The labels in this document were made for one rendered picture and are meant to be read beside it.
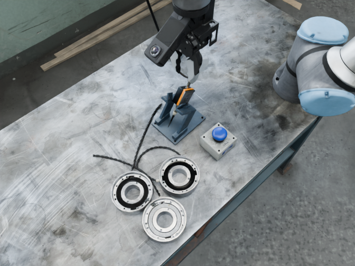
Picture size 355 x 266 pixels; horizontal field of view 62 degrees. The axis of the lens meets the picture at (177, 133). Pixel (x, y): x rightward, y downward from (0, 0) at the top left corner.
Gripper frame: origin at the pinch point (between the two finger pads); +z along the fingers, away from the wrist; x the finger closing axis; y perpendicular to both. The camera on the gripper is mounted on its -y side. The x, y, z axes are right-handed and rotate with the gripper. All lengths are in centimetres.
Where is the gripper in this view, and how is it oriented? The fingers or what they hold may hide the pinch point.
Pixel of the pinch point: (183, 76)
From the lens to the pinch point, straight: 74.4
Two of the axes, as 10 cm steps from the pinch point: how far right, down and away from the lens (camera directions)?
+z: 0.2, 5.0, 8.6
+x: -7.0, -6.1, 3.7
